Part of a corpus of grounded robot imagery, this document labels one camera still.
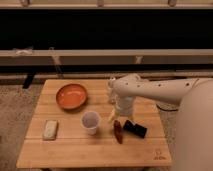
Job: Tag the orange bowl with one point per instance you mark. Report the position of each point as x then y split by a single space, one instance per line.
71 96

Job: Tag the wooden table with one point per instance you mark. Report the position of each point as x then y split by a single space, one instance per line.
74 148

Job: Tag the white paper cup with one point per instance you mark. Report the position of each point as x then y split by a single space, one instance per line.
90 122

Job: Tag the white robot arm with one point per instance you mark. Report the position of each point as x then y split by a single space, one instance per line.
193 150

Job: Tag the black phone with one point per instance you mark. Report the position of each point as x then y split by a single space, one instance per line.
135 129

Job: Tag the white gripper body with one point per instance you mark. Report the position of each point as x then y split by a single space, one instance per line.
124 106

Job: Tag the clear plastic bottle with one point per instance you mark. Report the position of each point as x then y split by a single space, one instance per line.
110 91

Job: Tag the white sponge bar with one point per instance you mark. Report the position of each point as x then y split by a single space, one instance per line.
50 130

